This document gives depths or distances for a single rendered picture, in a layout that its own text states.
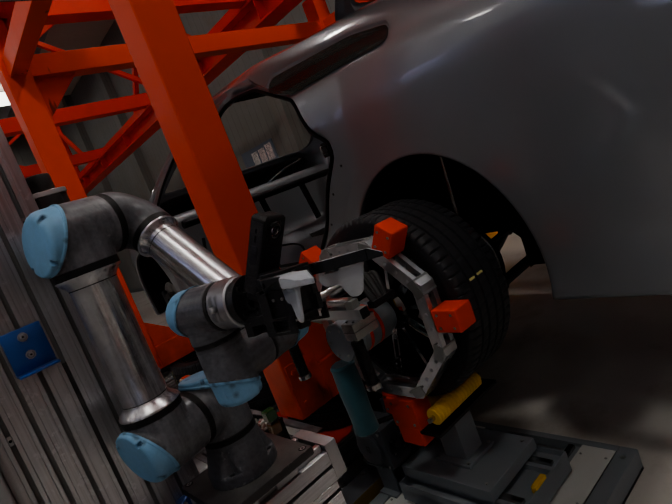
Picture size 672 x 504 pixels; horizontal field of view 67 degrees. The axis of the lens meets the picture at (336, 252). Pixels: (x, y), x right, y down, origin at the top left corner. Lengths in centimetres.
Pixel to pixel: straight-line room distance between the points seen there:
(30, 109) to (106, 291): 292
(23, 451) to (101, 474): 16
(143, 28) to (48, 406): 128
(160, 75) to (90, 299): 110
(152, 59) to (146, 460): 135
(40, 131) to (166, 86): 198
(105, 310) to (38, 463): 35
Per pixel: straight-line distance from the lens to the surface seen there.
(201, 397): 108
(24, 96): 387
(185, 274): 97
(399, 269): 148
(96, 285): 99
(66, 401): 119
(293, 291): 58
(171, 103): 191
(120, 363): 101
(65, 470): 122
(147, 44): 196
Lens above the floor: 134
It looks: 8 degrees down
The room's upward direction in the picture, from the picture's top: 21 degrees counter-clockwise
